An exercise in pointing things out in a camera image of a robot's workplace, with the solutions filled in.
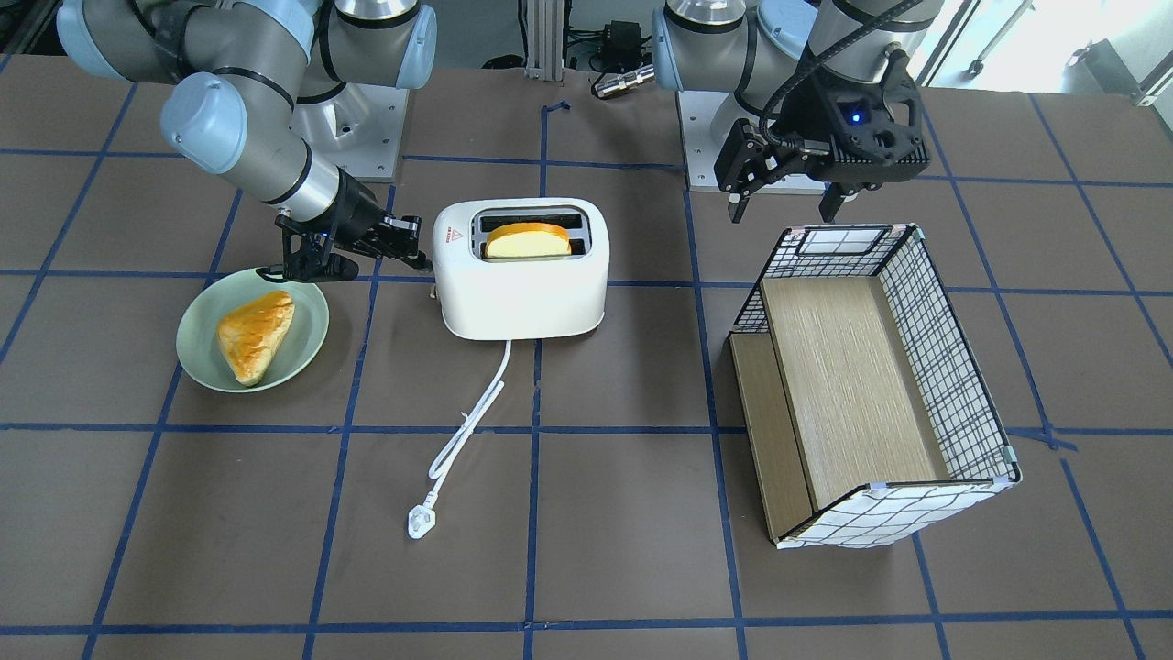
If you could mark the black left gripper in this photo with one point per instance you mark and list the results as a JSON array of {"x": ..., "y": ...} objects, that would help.
[{"x": 808, "y": 117}]

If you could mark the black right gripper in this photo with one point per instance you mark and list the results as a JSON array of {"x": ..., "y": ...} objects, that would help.
[{"x": 353, "y": 213}]

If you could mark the white two-slot toaster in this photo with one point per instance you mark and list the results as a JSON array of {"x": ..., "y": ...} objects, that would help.
[{"x": 508, "y": 299}]

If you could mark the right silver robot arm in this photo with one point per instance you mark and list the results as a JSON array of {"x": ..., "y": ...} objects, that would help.
[{"x": 281, "y": 98}]

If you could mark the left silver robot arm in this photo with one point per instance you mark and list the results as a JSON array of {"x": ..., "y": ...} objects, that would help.
[{"x": 750, "y": 51}]

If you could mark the toast slice in toaster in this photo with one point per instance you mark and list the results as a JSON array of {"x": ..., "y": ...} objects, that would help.
[{"x": 528, "y": 240}]

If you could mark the golden triangular bread pastry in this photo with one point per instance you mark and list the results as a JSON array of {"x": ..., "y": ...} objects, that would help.
[{"x": 249, "y": 336}]

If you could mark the light green plate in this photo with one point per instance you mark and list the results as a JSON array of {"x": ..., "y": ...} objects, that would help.
[{"x": 196, "y": 338}]

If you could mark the wire basket with wooden shelves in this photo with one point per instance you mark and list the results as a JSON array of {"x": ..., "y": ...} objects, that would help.
[{"x": 867, "y": 413}]

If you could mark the aluminium frame post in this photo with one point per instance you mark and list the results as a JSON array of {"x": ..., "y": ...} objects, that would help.
[{"x": 544, "y": 24}]

